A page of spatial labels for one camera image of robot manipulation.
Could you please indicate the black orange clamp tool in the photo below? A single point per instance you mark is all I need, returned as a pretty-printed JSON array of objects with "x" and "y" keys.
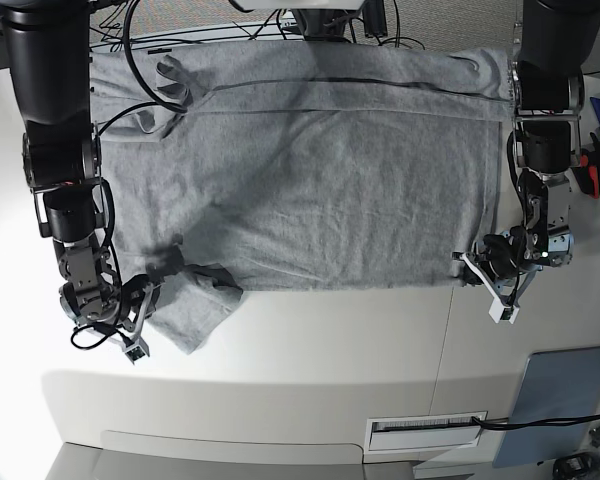
[{"x": 587, "y": 173}]

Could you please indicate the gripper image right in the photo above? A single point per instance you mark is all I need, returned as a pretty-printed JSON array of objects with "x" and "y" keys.
[{"x": 502, "y": 263}]

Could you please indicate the white camera box image left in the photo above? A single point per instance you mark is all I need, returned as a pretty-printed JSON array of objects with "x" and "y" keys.
[{"x": 136, "y": 349}]

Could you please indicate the white camera box image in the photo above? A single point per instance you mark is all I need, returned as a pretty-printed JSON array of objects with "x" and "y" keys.
[
  {"x": 501, "y": 311},
  {"x": 136, "y": 349}
]

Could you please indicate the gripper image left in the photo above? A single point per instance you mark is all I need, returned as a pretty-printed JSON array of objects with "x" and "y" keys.
[{"x": 140, "y": 294}]

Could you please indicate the grey T-shirt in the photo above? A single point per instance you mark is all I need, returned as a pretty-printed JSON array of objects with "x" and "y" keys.
[{"x": 299, "y": 166}]

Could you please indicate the white table cable grommet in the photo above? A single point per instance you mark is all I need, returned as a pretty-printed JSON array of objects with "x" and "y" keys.
[{"x": 417, "y": 434}]

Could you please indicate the grey-blue laptop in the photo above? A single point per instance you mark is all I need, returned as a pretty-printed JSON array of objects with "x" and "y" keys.
[{"x": 555, "y": 384}]

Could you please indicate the black device bottom right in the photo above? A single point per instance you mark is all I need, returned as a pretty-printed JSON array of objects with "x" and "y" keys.
[{"x": 577, "y": 466}]

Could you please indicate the robot base stand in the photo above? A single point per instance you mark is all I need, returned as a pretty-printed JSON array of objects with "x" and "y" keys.
[{"x": 332, "y": 21}]

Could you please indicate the robot arm image left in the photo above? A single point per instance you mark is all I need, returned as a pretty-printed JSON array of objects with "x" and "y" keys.
[{"x": 49, "y": 58}]

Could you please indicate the white camera box image right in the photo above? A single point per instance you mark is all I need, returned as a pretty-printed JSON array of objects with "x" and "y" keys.
[{"x": 501, "y": 311}]

